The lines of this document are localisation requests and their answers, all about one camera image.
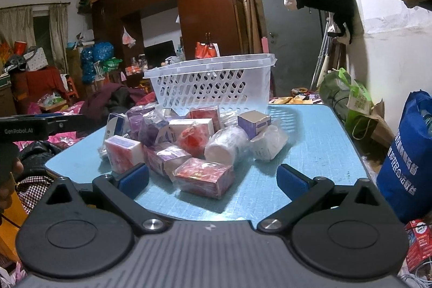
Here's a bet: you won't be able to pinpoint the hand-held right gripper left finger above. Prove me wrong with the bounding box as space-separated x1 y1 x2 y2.
42 162 173 237

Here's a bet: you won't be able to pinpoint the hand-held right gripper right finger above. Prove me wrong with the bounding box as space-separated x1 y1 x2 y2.
257 164 384 235

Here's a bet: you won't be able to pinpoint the black item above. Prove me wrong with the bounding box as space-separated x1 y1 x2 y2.
138 110 170 147

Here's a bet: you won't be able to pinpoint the clear plastic storage bin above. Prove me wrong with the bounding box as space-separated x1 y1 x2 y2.
143 53 277 116

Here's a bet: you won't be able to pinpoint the person's left hand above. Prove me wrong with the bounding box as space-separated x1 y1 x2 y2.
0 153 25 218

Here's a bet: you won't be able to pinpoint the pink printed blanket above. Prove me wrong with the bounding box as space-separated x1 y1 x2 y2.
17 101 102 154

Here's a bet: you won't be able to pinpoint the pink and white box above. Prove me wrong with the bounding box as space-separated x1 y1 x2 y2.
104 135 145 174

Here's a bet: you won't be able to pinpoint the black jacket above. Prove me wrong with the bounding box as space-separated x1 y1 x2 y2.
15 140 63 181

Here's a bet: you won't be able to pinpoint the red cloth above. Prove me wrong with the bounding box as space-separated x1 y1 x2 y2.
12 66 70 106

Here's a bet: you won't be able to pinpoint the purple and pink wrapped box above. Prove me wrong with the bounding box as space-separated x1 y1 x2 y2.
143 142 192 178

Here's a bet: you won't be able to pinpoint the blue and white box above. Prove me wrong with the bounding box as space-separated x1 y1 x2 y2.
106 112 131 141

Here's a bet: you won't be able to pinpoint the dark maroon clothing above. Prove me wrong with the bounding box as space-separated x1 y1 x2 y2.
79 83 151 127

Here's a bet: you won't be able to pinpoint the patterned gift box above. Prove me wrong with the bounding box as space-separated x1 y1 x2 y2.
24 47 49 72

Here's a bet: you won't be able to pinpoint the plaid cloth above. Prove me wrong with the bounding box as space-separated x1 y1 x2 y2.
16 172 55 205

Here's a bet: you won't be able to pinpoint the purple and cream box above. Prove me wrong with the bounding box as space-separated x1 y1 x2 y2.
237 110 272 141

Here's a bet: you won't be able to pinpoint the blue plastic bags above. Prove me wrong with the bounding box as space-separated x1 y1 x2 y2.
80 42 115 84

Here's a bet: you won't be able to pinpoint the red and white box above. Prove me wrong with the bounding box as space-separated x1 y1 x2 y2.
168 118 215 158

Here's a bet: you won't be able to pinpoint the yellow cloth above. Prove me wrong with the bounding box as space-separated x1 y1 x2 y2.
268 95 323 105

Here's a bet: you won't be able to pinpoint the beige curtain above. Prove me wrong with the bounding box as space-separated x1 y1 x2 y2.
48 4 70 74

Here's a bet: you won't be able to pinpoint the small red box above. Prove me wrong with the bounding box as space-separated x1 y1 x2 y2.
188 105 222 133

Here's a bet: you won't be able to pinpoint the brown paper bag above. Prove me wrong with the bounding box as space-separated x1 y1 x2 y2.
353 99 395 150

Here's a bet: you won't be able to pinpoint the green and white bag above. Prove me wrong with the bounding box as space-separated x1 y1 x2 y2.
319 67 374 140

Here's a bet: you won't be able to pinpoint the white plastic hanging bag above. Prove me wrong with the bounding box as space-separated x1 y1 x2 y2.
121 26 136 49

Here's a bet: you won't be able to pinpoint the black television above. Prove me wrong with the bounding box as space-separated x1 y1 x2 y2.
144 40 177 69

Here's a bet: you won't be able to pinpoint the blue printed bag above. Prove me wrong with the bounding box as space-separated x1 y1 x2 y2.
376 90 432 224

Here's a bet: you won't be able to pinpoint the grey door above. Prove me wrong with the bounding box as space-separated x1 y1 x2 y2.
254 0 328 98

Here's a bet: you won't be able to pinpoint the metal crutches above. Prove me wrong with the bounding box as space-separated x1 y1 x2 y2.
310 13 338 91

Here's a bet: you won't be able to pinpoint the red carton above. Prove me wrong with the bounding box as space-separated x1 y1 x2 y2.
404 219 432 273

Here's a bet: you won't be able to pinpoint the red and white hanging bag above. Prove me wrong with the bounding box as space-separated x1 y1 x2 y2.
195 33 221 60

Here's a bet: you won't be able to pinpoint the brown wooden wardrobe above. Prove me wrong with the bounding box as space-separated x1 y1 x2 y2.
90 0 244 86

